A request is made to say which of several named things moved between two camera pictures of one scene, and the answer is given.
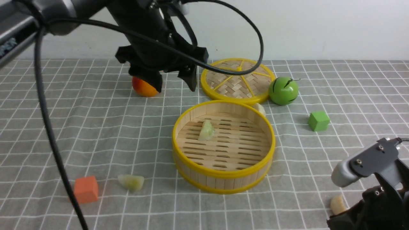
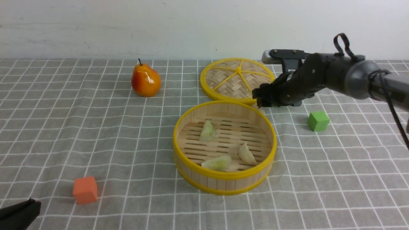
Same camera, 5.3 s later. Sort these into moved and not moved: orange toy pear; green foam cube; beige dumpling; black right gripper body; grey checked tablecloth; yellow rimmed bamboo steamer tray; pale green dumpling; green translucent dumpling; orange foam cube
Moved: green translucent dumpling; beige dumpling; black right gripper body
Not moved: orange toy pear; orange foam cube; green foam cube; pale green dumpling; grey checked tablecloth; yellow rimmed bamboo steamer tray
